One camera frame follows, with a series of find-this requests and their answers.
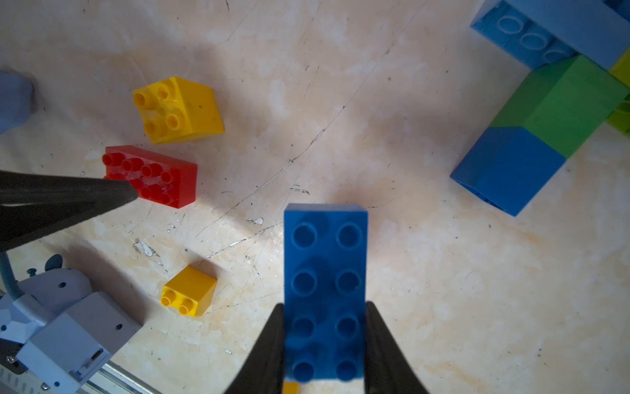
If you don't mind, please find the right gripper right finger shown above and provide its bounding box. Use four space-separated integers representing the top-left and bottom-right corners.
364 301 429 394

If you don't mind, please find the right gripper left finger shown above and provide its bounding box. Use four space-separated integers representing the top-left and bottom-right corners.
225 303 285 394

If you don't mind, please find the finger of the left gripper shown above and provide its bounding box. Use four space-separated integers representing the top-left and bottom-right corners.
1 171 139 252

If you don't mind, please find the green square lego brick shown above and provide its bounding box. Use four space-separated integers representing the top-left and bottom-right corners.
490 55 629 159

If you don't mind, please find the lime green long lego brick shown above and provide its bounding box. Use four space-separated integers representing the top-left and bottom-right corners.
604 46 630 137

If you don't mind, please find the light blue long lego brick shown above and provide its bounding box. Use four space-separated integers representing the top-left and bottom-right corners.
471 0 629 71

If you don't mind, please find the yellow small lego brick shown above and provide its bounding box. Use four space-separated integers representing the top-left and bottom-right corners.
282 382 300 394

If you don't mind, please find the yellow square lego brick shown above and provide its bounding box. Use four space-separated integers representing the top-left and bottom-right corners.
160 266 218 318

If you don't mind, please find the red long lego brick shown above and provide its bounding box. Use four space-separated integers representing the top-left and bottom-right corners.
102 145 198 208

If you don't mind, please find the yellow tall lego brick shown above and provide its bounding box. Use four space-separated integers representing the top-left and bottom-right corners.
133 77 225 144

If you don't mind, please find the light blue charger with cable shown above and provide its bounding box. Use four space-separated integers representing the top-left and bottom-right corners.
0 68 144 394

